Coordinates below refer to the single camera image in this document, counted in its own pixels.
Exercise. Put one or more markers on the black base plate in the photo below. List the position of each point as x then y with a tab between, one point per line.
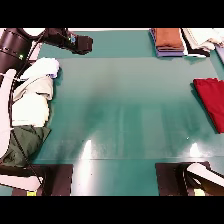
168	180
60	180

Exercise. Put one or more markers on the dark green garment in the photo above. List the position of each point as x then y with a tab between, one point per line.
25	140

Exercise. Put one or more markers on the black garment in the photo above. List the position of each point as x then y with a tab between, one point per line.
196	52

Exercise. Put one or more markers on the cream garment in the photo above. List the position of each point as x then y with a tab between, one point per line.
30	111

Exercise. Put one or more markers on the beige garment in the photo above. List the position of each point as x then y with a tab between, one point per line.
38	87

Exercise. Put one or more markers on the white garment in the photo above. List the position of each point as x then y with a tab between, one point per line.
41	66
203	37

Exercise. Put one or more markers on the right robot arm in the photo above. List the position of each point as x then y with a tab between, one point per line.
206	175

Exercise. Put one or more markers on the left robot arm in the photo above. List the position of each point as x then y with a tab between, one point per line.
20	41

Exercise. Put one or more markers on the brown garment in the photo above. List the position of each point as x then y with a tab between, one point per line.
167	37

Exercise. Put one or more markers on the lavender garment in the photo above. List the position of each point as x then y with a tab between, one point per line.
220	53

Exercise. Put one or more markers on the red T-shirt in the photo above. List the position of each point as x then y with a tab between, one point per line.
211	100

